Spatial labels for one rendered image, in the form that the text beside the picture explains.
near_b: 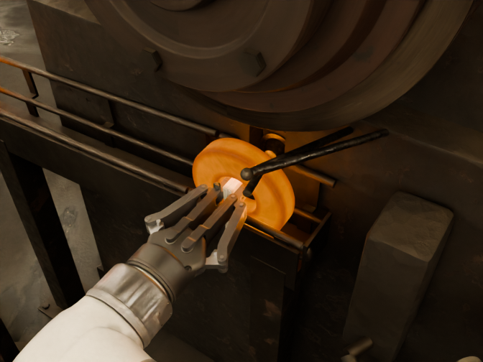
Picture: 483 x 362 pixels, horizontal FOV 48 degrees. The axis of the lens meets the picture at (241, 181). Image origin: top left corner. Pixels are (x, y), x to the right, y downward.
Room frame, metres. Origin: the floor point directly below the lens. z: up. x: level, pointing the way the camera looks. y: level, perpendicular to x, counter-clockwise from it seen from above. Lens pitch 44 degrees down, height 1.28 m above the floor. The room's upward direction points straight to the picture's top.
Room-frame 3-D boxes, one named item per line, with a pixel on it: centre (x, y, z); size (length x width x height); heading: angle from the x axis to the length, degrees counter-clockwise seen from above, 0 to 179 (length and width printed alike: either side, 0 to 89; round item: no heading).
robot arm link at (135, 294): (0.35, 0.13, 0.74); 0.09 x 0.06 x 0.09; 57
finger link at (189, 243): (0.47, 0.04, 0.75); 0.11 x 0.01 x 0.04; 145
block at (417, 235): (0.43, -0.20, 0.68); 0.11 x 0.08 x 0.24; 147
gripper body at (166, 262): (0.42, 0.09, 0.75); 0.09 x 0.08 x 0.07; 147
